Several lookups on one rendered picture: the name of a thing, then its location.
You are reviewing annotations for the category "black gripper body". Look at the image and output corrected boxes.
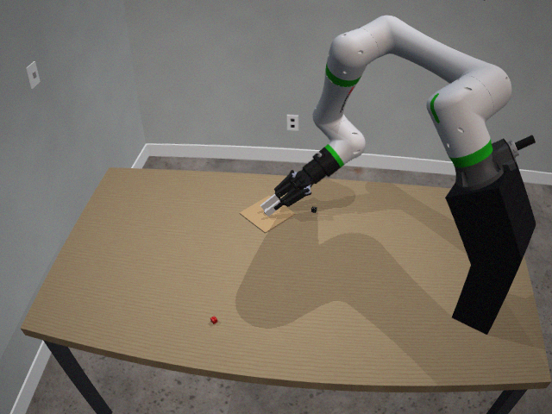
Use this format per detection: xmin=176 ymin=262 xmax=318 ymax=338
xmin=294 ymin=160 xmax=326 ymax=190

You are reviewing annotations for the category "tan flat mat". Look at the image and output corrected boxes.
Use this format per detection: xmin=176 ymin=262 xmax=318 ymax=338
xmin=240 ymin=196 xmax=295 ymax=233

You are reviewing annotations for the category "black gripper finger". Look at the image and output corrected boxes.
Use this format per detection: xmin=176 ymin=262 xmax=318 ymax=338
xmin=260 ymin=170 xmax=301 ymax=210
xmin=264 ymin=178 xmax=311 ymax=216

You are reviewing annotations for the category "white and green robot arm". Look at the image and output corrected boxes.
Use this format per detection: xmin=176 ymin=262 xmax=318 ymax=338
xmin=313 ymin=16 xmax=535 ymax=191

